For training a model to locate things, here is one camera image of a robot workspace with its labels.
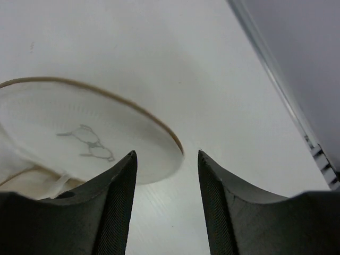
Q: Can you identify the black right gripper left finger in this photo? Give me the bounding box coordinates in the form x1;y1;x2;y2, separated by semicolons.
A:
1;151;138;255

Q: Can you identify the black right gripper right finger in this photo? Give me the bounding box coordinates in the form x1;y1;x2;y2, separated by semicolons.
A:
198;151;339;254

